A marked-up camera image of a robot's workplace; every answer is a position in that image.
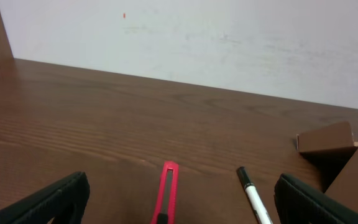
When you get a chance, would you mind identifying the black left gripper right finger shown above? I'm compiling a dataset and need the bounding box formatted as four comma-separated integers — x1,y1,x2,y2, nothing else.
274,174,358,224

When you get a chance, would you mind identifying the black capped white marker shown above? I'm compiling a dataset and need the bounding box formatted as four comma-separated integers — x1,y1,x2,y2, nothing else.
236,166,273,224

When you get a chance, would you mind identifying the red utility knife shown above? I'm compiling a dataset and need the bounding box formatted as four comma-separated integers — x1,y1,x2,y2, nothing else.
150,161,179,224

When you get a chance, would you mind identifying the cardboard box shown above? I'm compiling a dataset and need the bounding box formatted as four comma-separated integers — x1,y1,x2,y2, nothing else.
296,121,358,213

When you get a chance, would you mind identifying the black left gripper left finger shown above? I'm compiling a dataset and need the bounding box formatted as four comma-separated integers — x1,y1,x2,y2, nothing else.
0,172,90,224

